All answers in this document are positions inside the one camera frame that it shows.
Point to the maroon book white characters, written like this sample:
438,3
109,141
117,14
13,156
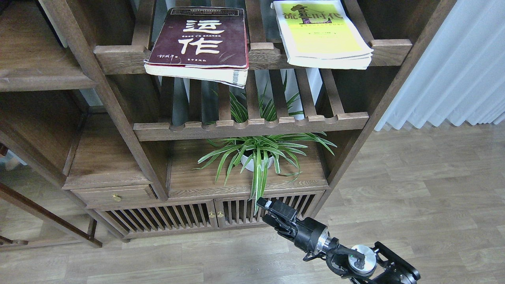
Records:
204,43

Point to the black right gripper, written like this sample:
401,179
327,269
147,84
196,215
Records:
309,235

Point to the white plant pot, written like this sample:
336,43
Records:
249,164

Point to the white pleated curtain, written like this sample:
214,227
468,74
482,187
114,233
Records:
461,75

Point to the brass drawer knob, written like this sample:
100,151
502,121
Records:
116,198

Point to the yellow-green cover book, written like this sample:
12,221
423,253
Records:
318,34

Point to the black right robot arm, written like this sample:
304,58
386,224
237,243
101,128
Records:
360,264

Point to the green spider plant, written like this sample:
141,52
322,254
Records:
228,151

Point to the dark wooden bookshelf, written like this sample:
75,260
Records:
79,108

